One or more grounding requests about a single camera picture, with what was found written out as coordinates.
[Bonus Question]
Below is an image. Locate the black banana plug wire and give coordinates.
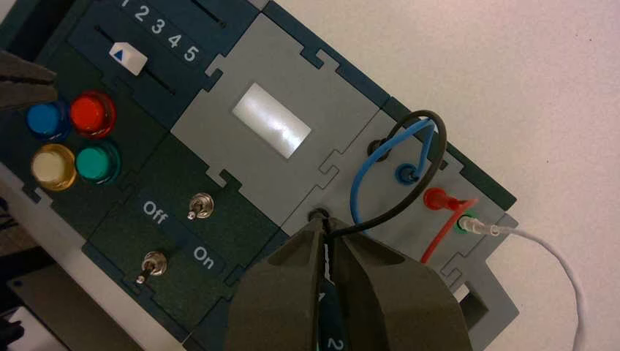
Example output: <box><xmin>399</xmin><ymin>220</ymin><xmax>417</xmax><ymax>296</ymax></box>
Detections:
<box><xmin>320</xmin><ymin>110</ymin><xmax>447</xmax><ymax>287</ymax></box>

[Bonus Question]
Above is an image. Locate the white slider knob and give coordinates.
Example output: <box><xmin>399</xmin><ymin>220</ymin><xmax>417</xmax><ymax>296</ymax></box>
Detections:
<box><xmin>108</xmin><ymin>41</ymin><xmax>148</xmax><ymax>77</ymax></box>

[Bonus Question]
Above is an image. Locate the blue banana plug wire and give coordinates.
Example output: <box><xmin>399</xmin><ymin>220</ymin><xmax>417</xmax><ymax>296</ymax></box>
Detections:
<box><xmin>349</xmin><ymin>118</ymin><xmax>439</xmax><ymax>236</ymax></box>

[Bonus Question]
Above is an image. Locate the red banana plug wire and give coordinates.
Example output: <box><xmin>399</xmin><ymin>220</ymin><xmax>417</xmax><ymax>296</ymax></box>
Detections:
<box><xmin>420</xmin><ymin>186</ymin><xmax>480</xmax><ymax>265</ymax></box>

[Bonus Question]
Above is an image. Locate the teal round push button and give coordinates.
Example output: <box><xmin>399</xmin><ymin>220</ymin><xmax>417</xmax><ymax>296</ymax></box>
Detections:
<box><xmin>75</xmin><ymin>140</ymin><xmax>122</xmax><ymax>186</ymax></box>

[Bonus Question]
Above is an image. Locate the metal toggle switch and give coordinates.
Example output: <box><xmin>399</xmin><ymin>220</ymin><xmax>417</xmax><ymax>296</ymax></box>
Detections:
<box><xmin>187</xmin><ymin>192</ymin><xmax>215</xmax><ymax>222</ymax></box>
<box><xmin>137</xmin><ymin>251</ymin><xmax>169</xmax><ymax>285</ymax></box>

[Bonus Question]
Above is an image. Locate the white banana plug wire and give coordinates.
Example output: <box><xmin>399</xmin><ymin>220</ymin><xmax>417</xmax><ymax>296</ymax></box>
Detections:
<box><xmin>457</xmin><ymin>215</ymin><xmax>587</xmax><ymax>351</ymax></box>

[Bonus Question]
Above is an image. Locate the blue round push button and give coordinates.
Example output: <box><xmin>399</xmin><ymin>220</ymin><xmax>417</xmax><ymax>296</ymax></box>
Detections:
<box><xmin>25</xmin><ymin>100</ymin><xmax>71</xmax><ymax>141</ymax></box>

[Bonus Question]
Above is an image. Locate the grey and teal control box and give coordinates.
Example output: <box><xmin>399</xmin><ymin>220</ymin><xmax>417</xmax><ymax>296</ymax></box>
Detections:
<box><xmin>0</xmin><ymin>0</ymin><xmax>519</xmax><ymax>351</ymax></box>

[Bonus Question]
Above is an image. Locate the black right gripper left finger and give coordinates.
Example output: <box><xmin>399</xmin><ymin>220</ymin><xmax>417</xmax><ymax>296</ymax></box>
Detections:
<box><xmin>223</xmin><ymin>215</ymin><xmax>326</xmax><ymax>351</ymax></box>

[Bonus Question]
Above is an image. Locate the yellow round push button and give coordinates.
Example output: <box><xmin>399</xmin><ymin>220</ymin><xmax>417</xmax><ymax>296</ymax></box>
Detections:
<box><xmin>30</xmin><ymin>143</ymin><xmax>78</xmax><ymax>192</ymax></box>

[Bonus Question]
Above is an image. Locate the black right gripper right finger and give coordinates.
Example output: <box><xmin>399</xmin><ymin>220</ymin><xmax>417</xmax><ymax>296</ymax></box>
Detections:
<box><xmin>329</xmin><ymin>220</ymin><xmax>473</xmax><ymax>351</ymax></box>

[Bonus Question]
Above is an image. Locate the grey platform plate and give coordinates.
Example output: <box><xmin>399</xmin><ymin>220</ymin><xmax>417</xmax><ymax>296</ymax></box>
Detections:
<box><xmin>7</xmin><ymin>263</ymin><xmax>144</xmax><ymax>351</ymax></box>

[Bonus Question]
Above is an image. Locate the red round push button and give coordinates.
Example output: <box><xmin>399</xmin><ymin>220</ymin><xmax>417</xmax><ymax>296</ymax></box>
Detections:
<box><xmin>69</xmin><ymin>90</ymin><xmax>117</xmax><ymax>140</ymax></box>

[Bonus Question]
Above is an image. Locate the white rectangular display window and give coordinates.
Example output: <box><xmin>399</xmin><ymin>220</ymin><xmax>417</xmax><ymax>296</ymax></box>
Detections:
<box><xmin>231</xmin><ymin>82</ymin><xmax>312</xmax><ymax>160</ymax></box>

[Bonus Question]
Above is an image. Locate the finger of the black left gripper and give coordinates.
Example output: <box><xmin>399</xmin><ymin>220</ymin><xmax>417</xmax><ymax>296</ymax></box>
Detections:
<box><xmin>0</xmin><ymin>83</ymin><xmax>55</xmax><ymax>110</ymax></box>
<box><xmin>0</xmin><ymin>48</ymin><xmax>57</xmax><ymax>83</ymax></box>

